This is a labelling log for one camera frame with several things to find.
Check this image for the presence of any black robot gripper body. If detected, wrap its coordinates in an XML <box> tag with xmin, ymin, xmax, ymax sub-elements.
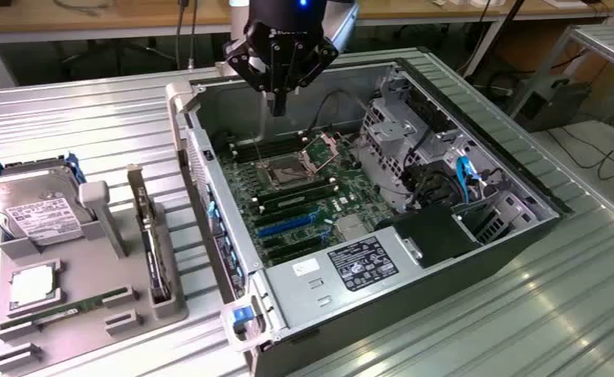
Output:
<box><xmin>243</xmin><ymin>0</ymin><xmax>330</xmax><ymax>94</ymax></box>

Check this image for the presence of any low-profile graphics card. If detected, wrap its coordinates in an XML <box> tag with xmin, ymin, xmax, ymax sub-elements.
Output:
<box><xmin>125</xmin><ymin>164</ymin><xmax>175</xmax><ymax>306</ymax></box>

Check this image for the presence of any long wooden desk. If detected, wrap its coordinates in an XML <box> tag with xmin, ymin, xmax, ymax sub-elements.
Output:
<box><xmin>0</xmin><ymin>0</ymin><xmax>614</xmax><ymax>88</ymax></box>

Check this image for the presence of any metal socket cover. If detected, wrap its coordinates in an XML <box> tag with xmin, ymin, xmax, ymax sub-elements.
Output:
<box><xmin>298</xmin><ymin>132</ymin><xmax>348</xmax><ymax>174</ymax></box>

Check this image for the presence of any silver drive cage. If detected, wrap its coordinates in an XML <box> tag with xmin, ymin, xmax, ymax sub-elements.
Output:
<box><xmin>360</xmin><ymin>96</ymin><xmax>466</xmax><ymax>214</ymax></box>

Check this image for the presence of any CPU socket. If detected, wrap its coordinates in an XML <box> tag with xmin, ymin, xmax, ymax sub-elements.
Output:
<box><xmin>260</xmin><ymin>155</ymin><xmax>319</xmax><ymax>190</ymax></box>

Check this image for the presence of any green motherboard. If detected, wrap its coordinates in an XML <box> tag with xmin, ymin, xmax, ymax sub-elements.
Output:
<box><xmin>216</xmin><ymin>129</ymin><xmax>398</xmax><ymax>269</ymax></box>

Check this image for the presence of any installed black RAM stick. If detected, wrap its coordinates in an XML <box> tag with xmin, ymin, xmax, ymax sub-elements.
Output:
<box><xmin>257</xmin><ymin>187</ymin><xmax>338</xmax><ymax>212</ymax></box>

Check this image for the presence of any blue expansion slot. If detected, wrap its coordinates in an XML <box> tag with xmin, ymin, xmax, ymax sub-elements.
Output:
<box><xmin>256</xmin><ymin>214</ymin><xmax>319</xmax><ymax>237</ymax></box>

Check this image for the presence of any silver chipset heat sink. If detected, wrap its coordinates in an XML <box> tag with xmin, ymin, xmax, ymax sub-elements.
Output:
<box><xmin>334</xmin><ymin>215</ymin><xmax>374</xmax><ymax>241</ymax></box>

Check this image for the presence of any black equipment box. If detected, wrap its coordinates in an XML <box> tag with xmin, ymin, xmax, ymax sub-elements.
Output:
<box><xmin>515</xmin><ymin>76</ymin><xmax>594</xmax><ymax>133</ymax></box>

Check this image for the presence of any black expansion slot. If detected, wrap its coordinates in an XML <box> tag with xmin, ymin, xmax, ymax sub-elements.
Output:
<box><xmin>260</xmin><ymin>231</ymin><xmax>330</xmax><ymax>257</ymax></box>

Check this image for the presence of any black air shroud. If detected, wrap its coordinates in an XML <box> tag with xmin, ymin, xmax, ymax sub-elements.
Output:
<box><xmin>372</xmin><ymin>205</ymin><xmax>484</xmax><ymax>270</ymax></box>

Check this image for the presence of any silver disk bay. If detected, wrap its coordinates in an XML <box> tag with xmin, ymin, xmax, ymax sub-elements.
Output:
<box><xmin>451</xmin><ymin>191</ymin><xmax>558</xmax><ymax>247</ymax></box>

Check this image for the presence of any silver hard disk drive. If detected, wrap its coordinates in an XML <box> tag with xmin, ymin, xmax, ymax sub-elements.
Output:
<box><xmin>0</xmin><ymin>164</ymin><xmax>85</xmax><ymax>247</ymax></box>

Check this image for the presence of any grey power supply unit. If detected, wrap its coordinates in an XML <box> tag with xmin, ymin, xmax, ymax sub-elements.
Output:
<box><xmin>261</xmin><ymin>227</ymin><xmax>424</xmax><ymax>331</ymax></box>

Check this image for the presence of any grey parts rack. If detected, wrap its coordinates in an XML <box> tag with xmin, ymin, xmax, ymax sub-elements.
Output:
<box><xmin>0</xmin><ymin>180</ymin><xmax>191</xmax><ymax>374</ymax></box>

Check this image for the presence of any open black PC case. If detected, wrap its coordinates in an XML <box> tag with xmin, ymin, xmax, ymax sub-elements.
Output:
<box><xmin>164</xmin><ymin>57</ymin><xmax>575</xmax><ymax>377</ymax></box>

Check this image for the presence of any silver CPU chip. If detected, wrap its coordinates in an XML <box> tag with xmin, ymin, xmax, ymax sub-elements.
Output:
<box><xmin>9</xmin><ymin>268</ymin><xmax>57</xmax><ymax>306</ymax></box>

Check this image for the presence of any green RAM stick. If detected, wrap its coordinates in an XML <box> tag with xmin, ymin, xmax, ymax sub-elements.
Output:
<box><xmin>0</xmin><ymin>292</ymin><xmax>129</xmax><ymax>331</ymax></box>

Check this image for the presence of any thin hanging cable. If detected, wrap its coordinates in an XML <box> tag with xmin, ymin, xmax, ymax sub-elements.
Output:
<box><xmin>188</xmin><ymin>0</ymin><xmax>200</xmax><ymax>70</ymax></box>

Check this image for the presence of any black wire loop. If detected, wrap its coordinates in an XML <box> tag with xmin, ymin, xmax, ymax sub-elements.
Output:
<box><xmin>306</xmin><ymin>89</ymin><xmax>367</xmax><ymax>131</ymax></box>

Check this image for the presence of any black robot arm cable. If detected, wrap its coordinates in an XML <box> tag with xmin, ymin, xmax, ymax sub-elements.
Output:
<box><xmin>175</xmin><ymin>0</ymin><xmax>189</xmax><ymax>45</ymax></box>

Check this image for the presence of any grey cable on desk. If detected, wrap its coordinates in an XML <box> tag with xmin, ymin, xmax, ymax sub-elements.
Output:
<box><xmin>53</xmin><ymin>0</ymin><xmax>113</xmax><ymax>17</ymax></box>

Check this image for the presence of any black power wire bundle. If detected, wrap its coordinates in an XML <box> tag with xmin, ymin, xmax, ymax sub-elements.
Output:
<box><xmin>400</xmin><ymin>160</ymin><xmax>468</xmax><ymax>210</ymax></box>

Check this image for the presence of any blue data wire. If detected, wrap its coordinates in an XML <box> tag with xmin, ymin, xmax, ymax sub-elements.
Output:
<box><xmin>455</xmin><ymin>154</ymin><xmax>484</xmax><ymax>206</ymax></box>

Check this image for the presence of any aluminium frame table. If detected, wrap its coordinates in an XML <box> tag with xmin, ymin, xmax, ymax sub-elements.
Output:
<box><xmin>507</xmin><ymin>24</ymin><xmax>614</xmax><ymax>119</ymax></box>

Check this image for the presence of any black floor cable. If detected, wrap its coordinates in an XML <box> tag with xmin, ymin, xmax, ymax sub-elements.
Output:
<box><xmin>546</xmin><ymin>125</ymin><xmax>614</xmax><ymax>174</ymax></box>

